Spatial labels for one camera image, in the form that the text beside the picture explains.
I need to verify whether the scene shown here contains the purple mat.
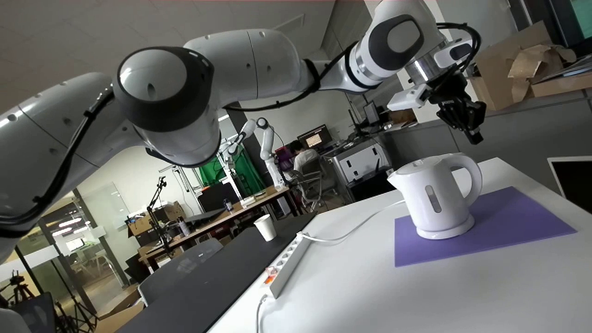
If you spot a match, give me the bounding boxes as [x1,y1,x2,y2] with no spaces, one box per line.
[394,187,573,267]

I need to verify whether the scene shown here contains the dark computer monitor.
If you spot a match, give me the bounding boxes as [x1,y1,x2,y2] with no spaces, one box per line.
[299,124,333,152]

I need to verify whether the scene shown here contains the white electric kettle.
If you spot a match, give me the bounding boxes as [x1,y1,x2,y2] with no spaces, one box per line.
[386,154,482,241]

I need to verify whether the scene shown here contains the white power strip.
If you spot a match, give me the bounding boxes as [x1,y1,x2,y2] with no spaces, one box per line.
[264,233,310,298]

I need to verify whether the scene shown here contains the wooden desk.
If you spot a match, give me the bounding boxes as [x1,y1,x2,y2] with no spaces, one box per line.
[138,187,299,270]

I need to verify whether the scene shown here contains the black camera tripod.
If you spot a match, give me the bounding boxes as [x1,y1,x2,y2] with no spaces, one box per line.
[144,174,177,261]

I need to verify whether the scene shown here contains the white kettle cord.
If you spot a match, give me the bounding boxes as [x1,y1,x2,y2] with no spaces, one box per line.
[301,200,405,244]

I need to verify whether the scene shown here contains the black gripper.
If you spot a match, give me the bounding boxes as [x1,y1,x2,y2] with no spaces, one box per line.
[429,74,486,144]

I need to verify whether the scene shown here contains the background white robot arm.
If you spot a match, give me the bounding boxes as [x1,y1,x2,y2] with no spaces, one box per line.
[220,117,286,189]

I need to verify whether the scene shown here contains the cardboard box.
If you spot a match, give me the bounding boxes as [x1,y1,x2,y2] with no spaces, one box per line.
[469,22,592,113]

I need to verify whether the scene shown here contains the white power strip cable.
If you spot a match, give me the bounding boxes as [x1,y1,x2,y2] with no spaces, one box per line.
[253,292,275,333]

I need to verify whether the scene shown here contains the grey metal cabinet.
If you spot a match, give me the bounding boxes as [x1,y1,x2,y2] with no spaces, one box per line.
[331,139,390,187]

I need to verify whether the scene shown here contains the white paper cup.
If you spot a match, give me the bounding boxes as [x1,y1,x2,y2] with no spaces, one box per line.
[253,215,277,243]

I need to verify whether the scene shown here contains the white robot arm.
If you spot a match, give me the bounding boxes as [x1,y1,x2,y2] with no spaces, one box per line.
[0,0,484,254]

